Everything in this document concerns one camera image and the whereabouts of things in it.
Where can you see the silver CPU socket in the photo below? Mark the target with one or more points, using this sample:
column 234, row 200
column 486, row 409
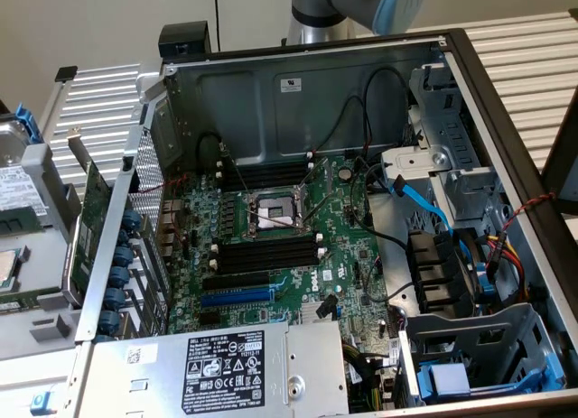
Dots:
column 273, row 210

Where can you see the black box bracket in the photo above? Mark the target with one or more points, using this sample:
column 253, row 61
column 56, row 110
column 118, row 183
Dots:
column 180, row 36

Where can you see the silver disk bay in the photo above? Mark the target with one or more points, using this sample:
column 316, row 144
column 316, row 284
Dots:
column 474, row 327

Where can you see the short black expansion slot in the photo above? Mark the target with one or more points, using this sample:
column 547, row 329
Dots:
column 211, row 318

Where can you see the silver chipset heatsink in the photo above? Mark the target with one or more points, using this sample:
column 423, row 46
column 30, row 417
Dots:
column 307, row 313

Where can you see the silver hard disk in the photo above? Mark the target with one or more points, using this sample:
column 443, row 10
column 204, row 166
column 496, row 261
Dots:
column 18, row 188

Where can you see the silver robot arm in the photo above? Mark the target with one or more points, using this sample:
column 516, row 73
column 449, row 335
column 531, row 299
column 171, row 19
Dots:
column 316, row 2

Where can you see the silver socket cover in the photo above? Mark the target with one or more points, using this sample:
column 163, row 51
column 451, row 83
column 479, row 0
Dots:
column 316, row 172

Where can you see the grey parts rack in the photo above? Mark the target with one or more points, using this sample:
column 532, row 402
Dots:
column 40, row 264

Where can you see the green motherboard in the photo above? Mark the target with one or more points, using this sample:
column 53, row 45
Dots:
column 347, row 255

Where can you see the blue case latch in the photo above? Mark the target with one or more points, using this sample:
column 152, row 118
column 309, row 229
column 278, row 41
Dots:
column 40, row 402

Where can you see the open silver PC case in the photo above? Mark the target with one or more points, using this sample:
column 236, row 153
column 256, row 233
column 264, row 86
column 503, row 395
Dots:
column 338, row 75

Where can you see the black power supply label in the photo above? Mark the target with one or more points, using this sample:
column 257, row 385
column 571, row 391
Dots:
column 223, row 373

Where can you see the blue card retention clip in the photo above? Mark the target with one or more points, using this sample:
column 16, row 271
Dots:
column 109, row 321
column 132, row 219
column 123, row 237
column 123, row 256
column 119, row 276
column 116, row 297

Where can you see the green graphics card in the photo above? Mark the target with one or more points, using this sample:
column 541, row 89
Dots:
column 90, row 219

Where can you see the thin steel locking lever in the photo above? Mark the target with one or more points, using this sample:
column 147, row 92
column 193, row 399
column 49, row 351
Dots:
column 318, row 209
column 239, row 176

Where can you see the blue disk caddy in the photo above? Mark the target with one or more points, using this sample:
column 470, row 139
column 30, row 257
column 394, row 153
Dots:
column 447, row 377

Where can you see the long black expansion slot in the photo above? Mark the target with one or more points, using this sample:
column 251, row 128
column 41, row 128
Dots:
column 235, row 281

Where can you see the silver power supply unit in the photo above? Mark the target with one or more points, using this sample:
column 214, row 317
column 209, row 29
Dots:
column 149, row 382

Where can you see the blue disk bracket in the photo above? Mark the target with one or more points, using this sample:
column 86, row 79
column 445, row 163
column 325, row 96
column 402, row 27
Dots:
column 27, row 120

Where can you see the silver CPU chip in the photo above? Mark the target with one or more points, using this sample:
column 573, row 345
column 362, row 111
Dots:
column 6, row 269

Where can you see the silver optical drive cage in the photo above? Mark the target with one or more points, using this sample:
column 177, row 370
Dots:
column 465, row 192

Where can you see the blue expansion slot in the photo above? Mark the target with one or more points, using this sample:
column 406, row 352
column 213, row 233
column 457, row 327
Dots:
column 235, row 297

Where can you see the black table end cap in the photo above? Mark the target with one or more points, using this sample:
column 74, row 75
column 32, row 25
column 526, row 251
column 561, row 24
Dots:
column 66, row 73

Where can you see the white case sticker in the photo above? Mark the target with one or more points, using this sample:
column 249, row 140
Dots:
column 291, row 85

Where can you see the black case fan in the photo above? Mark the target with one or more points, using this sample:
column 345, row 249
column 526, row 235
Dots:
column 429, row 264

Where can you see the round coin battery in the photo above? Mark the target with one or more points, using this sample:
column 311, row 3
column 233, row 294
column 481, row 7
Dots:
column 346, row 173

